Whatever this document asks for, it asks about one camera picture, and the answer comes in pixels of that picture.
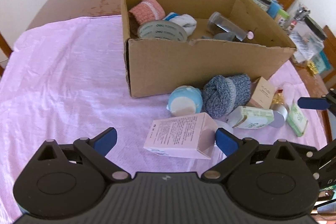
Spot large clear jar black lid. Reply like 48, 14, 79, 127
289, 16, 327, 67

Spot gold ornament coaster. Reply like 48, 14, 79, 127
307, 60, 319, 76

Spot pink carton box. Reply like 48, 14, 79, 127
143, 113, 218, 159

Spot open cardboard box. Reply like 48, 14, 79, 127
121, 0, 296, 98

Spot small dark lid jar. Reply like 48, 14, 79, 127
253, 0, 272, 12

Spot clear jar golden capsules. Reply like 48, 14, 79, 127
270, 82, 295, 128

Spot pink table cloth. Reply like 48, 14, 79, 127
1, 16, 320, 223

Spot white blue sock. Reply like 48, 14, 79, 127
163, 12, 197, 36

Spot green tissue pack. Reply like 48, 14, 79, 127
286, 102, 308, 137

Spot grey cat figurine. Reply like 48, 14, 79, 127
202, 32, 244, 42

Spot green lid small bottle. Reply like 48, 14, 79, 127
274, 9, 290, 27

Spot blue grey knitted sock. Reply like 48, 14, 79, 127
202, 74, 252, 118

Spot pink knitted sock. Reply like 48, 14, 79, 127
129, 0, 166, 25

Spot clear plastic cup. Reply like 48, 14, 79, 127
215, 119, 234, 147

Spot clear tape roll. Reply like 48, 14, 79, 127
137, 20, 188, 42

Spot beige Kagi carton box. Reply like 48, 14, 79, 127
246, 77, 276, 109

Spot light blue round toy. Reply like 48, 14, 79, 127
166, 85, 203, 117

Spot teal paper packet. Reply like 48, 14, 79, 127
313, 51, 332, 75

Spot jar of dark cookies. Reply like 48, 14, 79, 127
207, 12, 254, 42

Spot wooden chair left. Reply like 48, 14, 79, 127
0, 34, 13, 76

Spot green white soap box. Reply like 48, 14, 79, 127
227, 106, 274, 129

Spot wooden chair right front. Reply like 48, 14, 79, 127
322, 25, 336, 89

